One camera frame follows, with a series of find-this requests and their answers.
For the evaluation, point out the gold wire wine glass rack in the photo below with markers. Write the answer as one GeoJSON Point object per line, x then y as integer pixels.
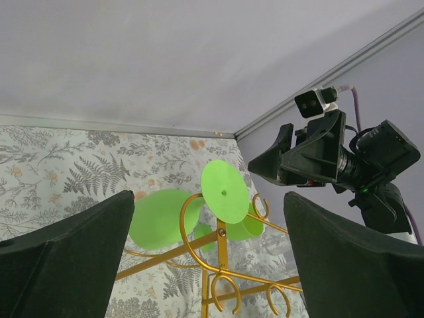
{"type": "Point", "coordinates": [215, 261]}

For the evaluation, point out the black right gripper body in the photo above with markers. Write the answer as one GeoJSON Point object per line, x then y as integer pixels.
{"type": "Point", "coordinates": [374, 156]}

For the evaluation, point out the green wine glass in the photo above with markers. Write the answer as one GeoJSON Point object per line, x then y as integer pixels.
{"type": "Point", "coordinates": [248, 228]}
{"type": "Point", "coordinates": [156, 220]}

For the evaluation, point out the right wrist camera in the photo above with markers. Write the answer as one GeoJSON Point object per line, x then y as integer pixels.
{"type": "Point", "coordinates": [316, 101]}

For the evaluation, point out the aluminium frame post right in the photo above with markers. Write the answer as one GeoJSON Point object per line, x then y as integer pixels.
{"type": "Point", "coordinates": [370, 50]}

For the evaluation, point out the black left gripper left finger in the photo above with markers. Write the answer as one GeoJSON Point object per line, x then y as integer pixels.
{"type": "Point", "coordinates": [68, 268]}

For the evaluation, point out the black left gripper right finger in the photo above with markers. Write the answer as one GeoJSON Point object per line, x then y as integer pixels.
{"type": "Point", "coordinates": [349, 270]}

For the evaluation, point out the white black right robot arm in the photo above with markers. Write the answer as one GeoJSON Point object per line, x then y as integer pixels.
{"type": "Point", "coordinates": [382, 206]}

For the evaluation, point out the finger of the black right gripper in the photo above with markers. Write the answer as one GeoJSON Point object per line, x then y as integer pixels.
{"type": "Point", "coordinates": [317, 157]}
{"type": "Point", "coordinates": [268, 164]}

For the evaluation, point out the floral patterned table cloth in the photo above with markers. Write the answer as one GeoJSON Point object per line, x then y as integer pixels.
{"type": "Point", "coordinates": [50, 174]}

